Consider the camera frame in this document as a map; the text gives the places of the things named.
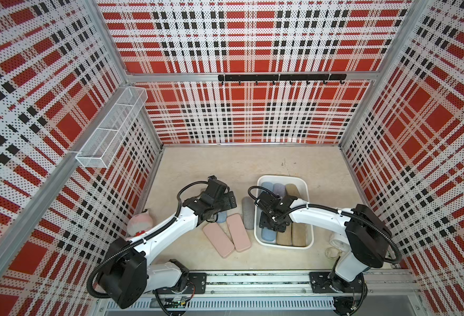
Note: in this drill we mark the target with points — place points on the rubber band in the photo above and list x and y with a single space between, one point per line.
333 253

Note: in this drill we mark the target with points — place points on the brown glasses case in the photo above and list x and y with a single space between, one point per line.
292 190

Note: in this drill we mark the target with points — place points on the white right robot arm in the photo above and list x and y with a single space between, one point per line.
368 242

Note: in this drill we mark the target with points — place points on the white round tape dispenser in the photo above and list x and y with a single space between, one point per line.
340 242

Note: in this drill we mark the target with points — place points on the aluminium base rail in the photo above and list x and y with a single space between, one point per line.
375 292

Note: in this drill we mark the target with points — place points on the pink glasses case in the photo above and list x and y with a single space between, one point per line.
219 239
238 233

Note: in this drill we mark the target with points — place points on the light blue glasses case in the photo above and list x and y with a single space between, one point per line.
268 186

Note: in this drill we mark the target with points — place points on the pink plush toy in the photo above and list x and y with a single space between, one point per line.
139 224

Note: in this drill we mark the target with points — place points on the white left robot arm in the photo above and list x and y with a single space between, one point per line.
127 270

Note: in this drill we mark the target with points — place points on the beige glasses case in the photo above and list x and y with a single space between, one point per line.
285 238

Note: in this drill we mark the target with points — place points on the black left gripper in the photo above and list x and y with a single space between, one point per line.
227 204

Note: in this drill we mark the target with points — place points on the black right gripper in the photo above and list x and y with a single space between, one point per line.
263 222

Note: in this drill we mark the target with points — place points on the white wire mesh basket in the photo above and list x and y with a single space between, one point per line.
102 146

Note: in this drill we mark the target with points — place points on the grey glasses case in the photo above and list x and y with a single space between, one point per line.
248 213

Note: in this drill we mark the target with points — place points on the black wall hook rail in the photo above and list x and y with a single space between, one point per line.
283 77

